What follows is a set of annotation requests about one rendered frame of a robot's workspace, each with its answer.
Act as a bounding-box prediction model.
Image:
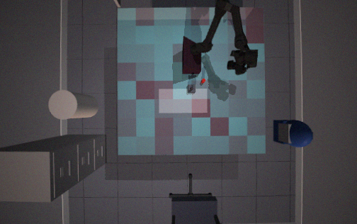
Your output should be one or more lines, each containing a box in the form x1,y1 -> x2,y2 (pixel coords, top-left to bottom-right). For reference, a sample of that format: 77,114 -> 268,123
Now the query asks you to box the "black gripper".
227,60 -> 257,69

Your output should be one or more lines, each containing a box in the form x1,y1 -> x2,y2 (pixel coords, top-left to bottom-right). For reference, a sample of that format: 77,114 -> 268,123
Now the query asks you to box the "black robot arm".
190,0 -> 258,75

